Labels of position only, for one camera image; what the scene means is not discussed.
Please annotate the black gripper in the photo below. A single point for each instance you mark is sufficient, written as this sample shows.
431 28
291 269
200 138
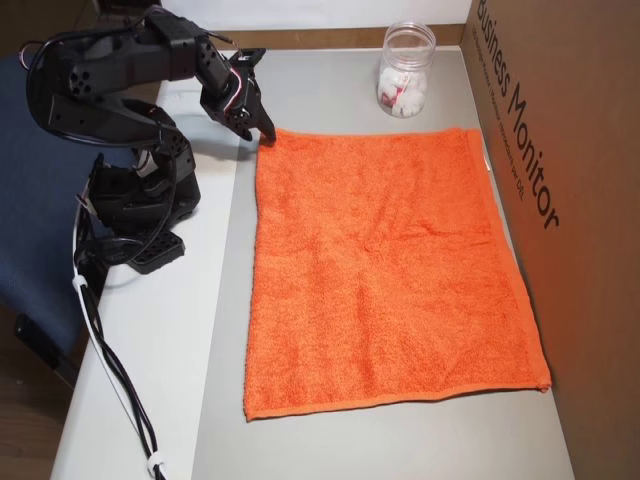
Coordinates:
248 111

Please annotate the orange terry towel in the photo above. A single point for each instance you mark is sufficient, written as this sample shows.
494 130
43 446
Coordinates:
380 260

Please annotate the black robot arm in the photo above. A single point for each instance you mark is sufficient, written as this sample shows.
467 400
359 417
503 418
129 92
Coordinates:
115 100

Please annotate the brown cardboard strip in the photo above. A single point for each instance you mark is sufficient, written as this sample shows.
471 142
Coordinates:
325 37

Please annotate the clear jar with white cubes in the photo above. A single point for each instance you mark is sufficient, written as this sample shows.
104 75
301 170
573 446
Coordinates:
404 75

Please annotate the black table clamp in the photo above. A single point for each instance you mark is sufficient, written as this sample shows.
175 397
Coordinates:
107 250

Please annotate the blue office chair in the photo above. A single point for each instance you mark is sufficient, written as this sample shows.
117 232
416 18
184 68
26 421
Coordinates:
30 225

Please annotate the grey table mat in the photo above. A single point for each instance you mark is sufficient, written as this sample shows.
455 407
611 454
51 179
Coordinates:
350 450

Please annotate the brown cardboard monitor box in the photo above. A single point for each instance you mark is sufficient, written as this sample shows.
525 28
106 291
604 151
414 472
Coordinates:
590 250

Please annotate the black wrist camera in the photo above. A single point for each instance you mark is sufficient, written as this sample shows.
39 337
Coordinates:
247 55

